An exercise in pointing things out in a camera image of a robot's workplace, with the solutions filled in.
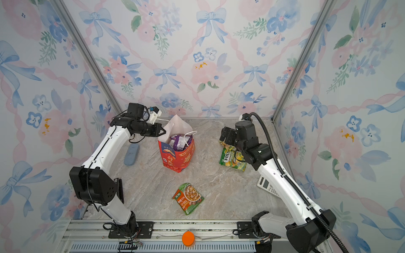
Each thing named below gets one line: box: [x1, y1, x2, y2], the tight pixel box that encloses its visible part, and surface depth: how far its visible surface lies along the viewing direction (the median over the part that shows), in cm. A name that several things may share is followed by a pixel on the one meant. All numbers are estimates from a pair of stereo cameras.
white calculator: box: [256, 174, 281, 198], surface depth 89 cm
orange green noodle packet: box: [171, 182, 205, 216], surface depth 85 cm
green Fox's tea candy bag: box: [219, 146, 247, 172], surface depth 98 cm
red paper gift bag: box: [157, 114, 198, 173], surface depth 86 cm
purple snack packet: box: [168, 134, 192, 152], surface depth 87 cm
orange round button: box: [181, 230, 195, 247], surface depth 66 cm
